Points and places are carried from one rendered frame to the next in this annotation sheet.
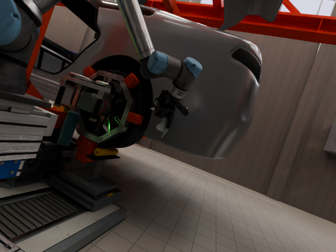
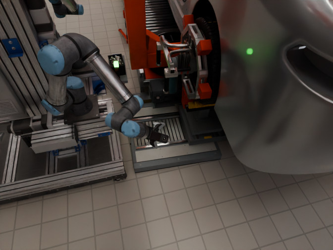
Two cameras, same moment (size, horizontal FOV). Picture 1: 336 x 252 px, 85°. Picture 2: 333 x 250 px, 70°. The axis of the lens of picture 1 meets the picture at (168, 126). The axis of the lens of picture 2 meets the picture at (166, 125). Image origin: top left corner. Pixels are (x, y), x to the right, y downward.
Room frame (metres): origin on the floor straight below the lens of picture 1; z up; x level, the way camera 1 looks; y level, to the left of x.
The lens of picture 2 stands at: (0.47, -0.68, 1.99)
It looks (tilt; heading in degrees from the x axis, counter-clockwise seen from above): 50 degrees down; 58
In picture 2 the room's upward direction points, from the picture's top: 2 degrees clockwise
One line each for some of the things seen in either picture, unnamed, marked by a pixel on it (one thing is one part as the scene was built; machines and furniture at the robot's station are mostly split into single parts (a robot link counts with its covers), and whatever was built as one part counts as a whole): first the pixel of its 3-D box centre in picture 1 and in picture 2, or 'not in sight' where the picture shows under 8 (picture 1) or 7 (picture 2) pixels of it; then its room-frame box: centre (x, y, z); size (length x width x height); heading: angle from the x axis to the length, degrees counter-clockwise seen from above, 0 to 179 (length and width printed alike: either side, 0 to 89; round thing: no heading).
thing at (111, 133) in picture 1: (101, 106); (192, 64); (1.46, 0.55, 0.85); 0.54 x 0.07 x 0.54; 71
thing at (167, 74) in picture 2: (104, 96); (171, 72); (1.21, 0.46, 0.93); 0.09 x 0.05 x 0.05; 161
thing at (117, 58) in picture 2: not in sight; (116, 64); (1.08, 1.26, 0.51); 0.20 x 0.14 x 0.13; 76
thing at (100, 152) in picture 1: (107, 151); (202, 103); (1.51, 0.40, 0.51); 0.29 x 0.06 x 0.06; 161
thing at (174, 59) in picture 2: (95, 104); (183, 64); (1.39, 0.57, 0.85); 0.21 x 0.14 x 0.14; 161
